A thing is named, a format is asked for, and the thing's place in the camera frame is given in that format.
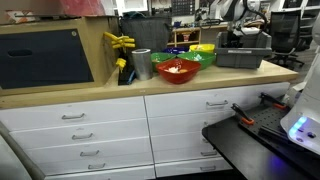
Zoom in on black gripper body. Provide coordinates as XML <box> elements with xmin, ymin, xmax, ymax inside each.
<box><xmin>227</xmin><ymin>31</ymin><xmax>244</xmax><ymax>48</ymax></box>

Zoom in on grey plastic storage bin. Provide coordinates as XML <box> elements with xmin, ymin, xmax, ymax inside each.
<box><xmin>214</xmin><ymin>30</ymin><xmax>273</xmax><ymax>70</ymax></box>

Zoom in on yellow plastic bowl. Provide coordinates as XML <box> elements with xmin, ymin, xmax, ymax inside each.
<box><xmin>188</xmin><ymin>43</ymin><xmax>217</xmax><ymax>55</ymax></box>

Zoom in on large green plastic bowl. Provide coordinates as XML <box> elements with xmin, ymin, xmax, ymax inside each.
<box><xmin>176</xmin><ymin>50</ymin><xmax>217</xmax><ymax>71</ymax></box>

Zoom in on blue plastic bowl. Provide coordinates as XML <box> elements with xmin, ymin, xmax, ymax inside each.
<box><xmin>162</xmin><ymin>46</ymin><xmax>190</xmax><ymax>56</ymax></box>

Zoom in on red plastic bowl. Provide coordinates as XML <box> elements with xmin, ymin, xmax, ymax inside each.
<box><xmin>155</xmin><ymin>58</ymin><xmax>202</xmax><ymax>85</ymax></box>

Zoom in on small green plastic bowl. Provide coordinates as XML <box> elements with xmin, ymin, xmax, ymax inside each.
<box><xmin>150</xmin><ymin>52</ymin><xmax>177</xmax><ymax>73</ymax></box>

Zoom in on grey curved object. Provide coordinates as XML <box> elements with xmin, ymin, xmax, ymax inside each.
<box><xmin>0</xmin><ymin>121</ymin><xmax>46</xmax><ymax>180</ymax></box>

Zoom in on white cardboard box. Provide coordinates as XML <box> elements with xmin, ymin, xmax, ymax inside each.
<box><xmin>209</xmin><ymin>0</ymin><xmax>221</xmax><ymax>20</ymax></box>

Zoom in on wooden shelf workbench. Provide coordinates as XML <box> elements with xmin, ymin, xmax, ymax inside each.
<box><xmin>171</xmin><ymin>21</ymin><xmax>264</xmax><ymax>48</ymax></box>

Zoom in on black office chair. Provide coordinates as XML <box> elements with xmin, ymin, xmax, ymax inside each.
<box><xmin>268</xmin><ymin>9</ymin><xmax>306</xmax><ymax>70</ymax></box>

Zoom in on black grid panel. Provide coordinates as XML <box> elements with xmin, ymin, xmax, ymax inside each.
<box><xmin>171</xmin><ymin>0</ymin><xmax>196</xmax><ymax>17</ymax></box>

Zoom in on white orange small pieces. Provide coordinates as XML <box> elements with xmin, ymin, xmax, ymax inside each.
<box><xmin>167</xmin><ymin>66</ymin><xmax>189</xmax><ymax>75</ymax></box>

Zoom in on black orange bar clamp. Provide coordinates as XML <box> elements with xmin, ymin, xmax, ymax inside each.
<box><xmin>258</xmin><ymin>92</ymin><xmax>288</xmax><ymax>111</ymax></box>
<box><xmin>230</xmin><ymin>102</ymin><xmax>256</xmax><ymax>127</ymax></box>

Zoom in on grey fabric hamper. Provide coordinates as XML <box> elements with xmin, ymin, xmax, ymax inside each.
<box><xmin>119</xmin><ymin>15</ymin><xmax>174</xmax><ymax>54</ymax></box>

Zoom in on silver metal cylinder cup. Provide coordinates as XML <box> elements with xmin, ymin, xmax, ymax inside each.
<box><xmin>131</xmin><ymin>48</ymin><xmax>155</xmax><ymax>82</ymax></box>

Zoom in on teal cloth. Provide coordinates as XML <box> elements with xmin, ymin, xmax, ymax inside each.
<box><xmin>122</xmin><ymin>11</ymin><xmax>147</xmax><ymax>20</ymax></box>

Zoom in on black perforated table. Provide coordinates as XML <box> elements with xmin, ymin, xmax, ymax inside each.
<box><xmin>201</xmin><ymin>103</ymin><xmax>320</xmax><ymax>180</ymax></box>

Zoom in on white framed board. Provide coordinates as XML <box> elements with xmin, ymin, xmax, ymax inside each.
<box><xmin>114</xmin><ymin>0</ymin><xmax>150</xmax><ymax>16</ymax></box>

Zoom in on small yellow spring clamp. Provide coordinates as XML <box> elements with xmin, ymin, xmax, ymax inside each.
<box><xmin>115</xmin><ymin>57</ymin><xmax>128</xmax><ymax>73</ymax></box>

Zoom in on white drawer cabinet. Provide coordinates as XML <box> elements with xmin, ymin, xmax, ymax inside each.
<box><xmin>0</xmin><ymin>81</ymin><xmax>292</xmax><ymax>180</ymax></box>

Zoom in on red flat panel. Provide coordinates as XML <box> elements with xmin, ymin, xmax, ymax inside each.
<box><xmin>59</xmin><ymin>0</ymin><xmax>106</xmax><ymax>17</ymax></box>

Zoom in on wooden box with black panel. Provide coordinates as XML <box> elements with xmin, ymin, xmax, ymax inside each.
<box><xmin>0</xmin><ymin>15</ymin><xmax>121</xmax><ymax>98</ymax></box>

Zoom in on orange white patterned box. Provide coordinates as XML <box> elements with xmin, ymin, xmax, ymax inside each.
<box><xmin>4</xmin><ymin>9</ymin><xmax>36</xmax><ymax>25</ymax></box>

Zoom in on silver drawer handle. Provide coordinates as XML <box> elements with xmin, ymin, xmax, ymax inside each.
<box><xmin>79</xmin><ymin>149</ymin><xmax>101</xmax><ymax>158</ymax></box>
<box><xmin>61</xmin><ymin>112</ymin><xmax>87</xmax><ymax>121</ymax></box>
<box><xmin>200</xmin><ymin>150</ymin><xmax>219</xmax><ymax>157</ymax></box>
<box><xmin>199</xmin><ymin>165</ymin><xmax>217</xmax><ymax>172</ymax></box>
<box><xmin>71</xmin><ymin>132</ymin><xmax>95</xmax><ymax>141</ymax></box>
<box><xmin>205</xmin><ymin>99</ymin><xmax>230</xmax><ymax>108</ymax></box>
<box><xmin>87</xmin><ymin>162</ymin><xmax>107</xmax><ymax>171</ymax></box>

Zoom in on white plastic bracket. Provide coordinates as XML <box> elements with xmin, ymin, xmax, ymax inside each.
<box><xmin>283</xmin><ymin>81</ymin><xmax>306</xmax><ymax>108</ymax></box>

